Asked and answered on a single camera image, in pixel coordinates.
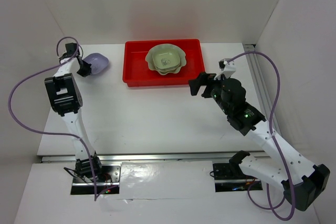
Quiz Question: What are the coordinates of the purple square plate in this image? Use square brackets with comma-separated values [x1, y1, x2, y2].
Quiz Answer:
[84, 52, 109, 75]

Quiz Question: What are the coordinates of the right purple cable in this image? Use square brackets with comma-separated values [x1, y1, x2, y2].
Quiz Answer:
[225, 51, 296, 221]

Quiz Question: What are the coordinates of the red plastic bin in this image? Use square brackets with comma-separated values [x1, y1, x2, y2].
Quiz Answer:
[122, 39, 205, 87]

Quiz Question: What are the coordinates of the brown square plate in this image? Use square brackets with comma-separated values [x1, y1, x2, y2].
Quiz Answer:
[155, 67, 178, 73]

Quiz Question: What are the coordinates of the green square plate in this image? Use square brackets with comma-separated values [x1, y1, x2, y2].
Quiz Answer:
[152, 48, 181, 68]

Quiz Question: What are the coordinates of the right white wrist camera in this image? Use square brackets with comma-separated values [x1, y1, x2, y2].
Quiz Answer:
[214, 59, 236, 80]

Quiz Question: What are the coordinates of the aluminium front rail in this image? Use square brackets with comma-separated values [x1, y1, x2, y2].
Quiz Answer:
[41, 151, 268, 163]

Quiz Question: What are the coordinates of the aluminium side rail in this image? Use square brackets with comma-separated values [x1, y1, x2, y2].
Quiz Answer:
[243, 44, 272, 119]

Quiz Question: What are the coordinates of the large green scalloped bowl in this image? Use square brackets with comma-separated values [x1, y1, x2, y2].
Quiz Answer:
[145, 44, 187, 76]

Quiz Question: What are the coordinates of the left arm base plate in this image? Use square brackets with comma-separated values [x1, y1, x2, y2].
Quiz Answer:
[69, 164, 121, 195]

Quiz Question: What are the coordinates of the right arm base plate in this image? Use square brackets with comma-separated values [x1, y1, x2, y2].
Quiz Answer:
[209, 163, 263, 193]

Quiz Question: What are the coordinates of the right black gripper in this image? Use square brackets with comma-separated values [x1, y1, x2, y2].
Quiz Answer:
[187, 71, 231, 114]

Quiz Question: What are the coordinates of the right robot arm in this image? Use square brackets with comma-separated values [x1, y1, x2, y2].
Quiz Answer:
[188, 72, 330, 211]

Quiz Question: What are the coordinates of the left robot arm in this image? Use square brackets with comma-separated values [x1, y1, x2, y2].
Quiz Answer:
[44, 42, 104, 182]

